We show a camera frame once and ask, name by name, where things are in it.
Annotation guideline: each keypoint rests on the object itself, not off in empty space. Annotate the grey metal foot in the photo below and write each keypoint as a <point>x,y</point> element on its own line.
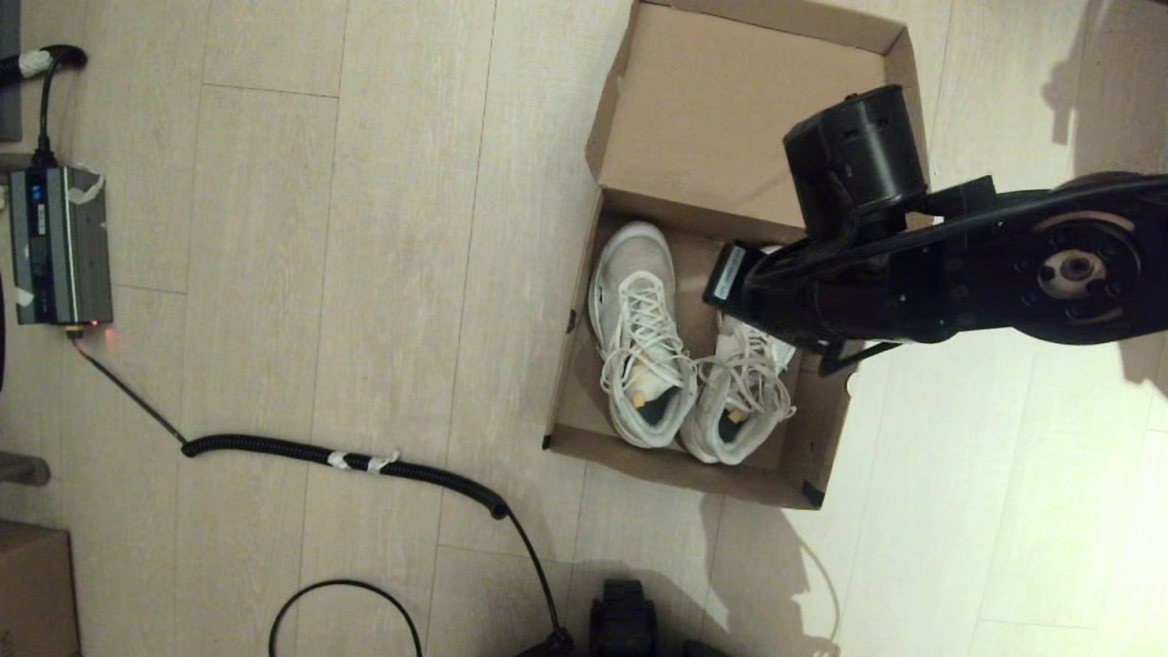
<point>23,469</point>

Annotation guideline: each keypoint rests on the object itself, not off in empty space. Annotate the small brown cardboard box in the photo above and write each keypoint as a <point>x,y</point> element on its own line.
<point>36,593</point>

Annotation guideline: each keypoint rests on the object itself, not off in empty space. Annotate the black ridged robot part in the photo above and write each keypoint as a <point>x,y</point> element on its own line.
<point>623,620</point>

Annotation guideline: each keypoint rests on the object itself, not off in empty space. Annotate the brown cardboard shoe box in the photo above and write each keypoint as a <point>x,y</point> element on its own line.
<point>730,109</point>

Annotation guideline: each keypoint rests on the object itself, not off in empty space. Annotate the white sneaker black side mark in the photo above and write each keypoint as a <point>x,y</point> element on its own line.
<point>630,265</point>

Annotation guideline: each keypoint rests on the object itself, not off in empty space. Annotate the grey power supply unit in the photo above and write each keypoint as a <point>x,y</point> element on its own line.
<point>62,255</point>

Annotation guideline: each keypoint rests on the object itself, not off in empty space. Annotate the white sneaker tan toe edge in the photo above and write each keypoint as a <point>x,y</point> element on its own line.
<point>721,438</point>

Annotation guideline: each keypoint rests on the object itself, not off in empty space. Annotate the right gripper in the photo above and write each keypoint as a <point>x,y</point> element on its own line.
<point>858,306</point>

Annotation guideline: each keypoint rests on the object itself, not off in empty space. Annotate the dark flat panel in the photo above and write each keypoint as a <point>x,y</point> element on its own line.
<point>9,73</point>

